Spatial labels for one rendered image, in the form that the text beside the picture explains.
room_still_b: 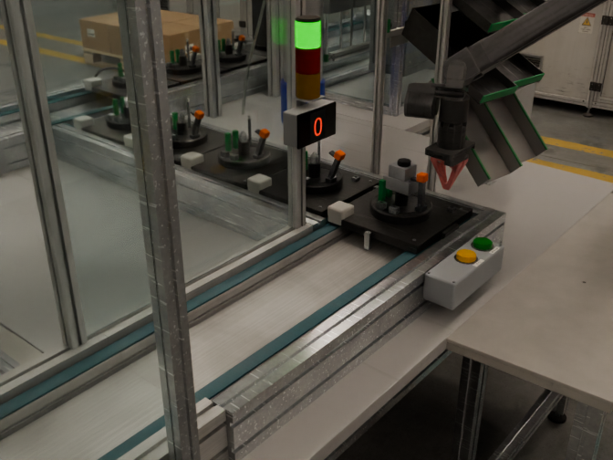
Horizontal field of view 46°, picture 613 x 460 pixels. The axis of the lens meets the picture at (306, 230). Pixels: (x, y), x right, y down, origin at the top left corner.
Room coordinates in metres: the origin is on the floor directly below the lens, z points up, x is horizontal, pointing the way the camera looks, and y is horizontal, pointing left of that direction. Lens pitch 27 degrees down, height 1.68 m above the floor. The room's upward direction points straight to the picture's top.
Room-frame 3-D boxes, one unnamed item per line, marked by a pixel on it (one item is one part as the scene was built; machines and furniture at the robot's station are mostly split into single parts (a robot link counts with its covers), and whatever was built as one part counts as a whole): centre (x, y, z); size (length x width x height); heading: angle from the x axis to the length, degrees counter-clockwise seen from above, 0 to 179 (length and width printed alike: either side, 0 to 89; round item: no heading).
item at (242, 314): (1.28, 0.00, 0.91); 0.84 x 0.28 x 0.10; 140
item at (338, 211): (1.48, -0.08, 0.97); 0.05 x 0.05 x 0.04; 50
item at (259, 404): (1.18, -0.16, 0.91); 0.89 x 0.06 x 0.11; 140
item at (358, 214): (1.49, -0.22, 0.96); 0.24 x 0.24 x 0.02; 50
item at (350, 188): (1.65, -0.02, 1.01); 0.24 x 0.24 x 0.13; 50
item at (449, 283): (1.29, -0.33, 0.93); 0.21 x 0.07 x 0.06; 140
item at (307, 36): (1.42, 0.00, 1.38); 0.05 x 0.05 x 0.05
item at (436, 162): (1.43, -0.31, 1.10); 0.07 x 0.07 x 0.09; 50
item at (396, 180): (1.50, -0.21, 1.06); 0.08 x 0.04 x 0.07; 47
